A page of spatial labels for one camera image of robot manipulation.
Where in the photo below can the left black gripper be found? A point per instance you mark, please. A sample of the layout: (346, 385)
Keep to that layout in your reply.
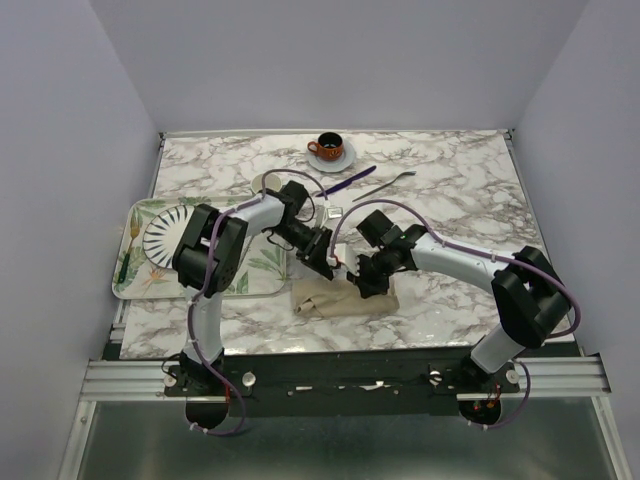
(315, 252)

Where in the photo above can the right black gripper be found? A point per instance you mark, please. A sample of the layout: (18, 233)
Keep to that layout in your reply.
(365, 286)

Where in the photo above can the beige cloth napkin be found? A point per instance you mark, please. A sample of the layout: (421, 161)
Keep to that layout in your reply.
(322, 298)

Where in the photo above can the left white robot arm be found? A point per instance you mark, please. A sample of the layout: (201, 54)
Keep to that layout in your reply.
(208, 256)

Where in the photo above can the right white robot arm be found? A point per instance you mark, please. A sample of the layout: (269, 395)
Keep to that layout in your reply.
(531, 300)

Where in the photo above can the grey and cream mug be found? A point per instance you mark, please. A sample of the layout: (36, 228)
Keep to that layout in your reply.
(264, 182)

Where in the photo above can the purple knife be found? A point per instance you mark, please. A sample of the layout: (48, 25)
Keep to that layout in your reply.
(347, 182)

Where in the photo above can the brown coffee cup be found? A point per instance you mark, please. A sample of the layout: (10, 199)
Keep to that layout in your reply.
(329, 146)

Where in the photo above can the silver fork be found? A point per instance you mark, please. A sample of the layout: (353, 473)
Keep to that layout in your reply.
(385, 185)

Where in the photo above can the white plate with blue stripes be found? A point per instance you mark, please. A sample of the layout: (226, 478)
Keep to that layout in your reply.
(163, 234)

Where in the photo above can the white tray with leaf print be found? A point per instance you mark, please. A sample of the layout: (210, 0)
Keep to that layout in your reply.
(263, 270)

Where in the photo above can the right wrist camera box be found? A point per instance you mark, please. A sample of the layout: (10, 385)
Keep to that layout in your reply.
(343, 256)

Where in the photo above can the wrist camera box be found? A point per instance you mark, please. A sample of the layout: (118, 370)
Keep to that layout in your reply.
(332, 212)
(343, 256)

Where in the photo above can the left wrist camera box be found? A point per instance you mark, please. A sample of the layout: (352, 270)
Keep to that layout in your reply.
(332, 212)

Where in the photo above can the gold fork with green handle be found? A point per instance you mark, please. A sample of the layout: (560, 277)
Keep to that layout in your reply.
(134, 231)

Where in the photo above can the aluminium frame rail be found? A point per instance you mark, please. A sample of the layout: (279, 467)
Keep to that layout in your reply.
(554, 377)

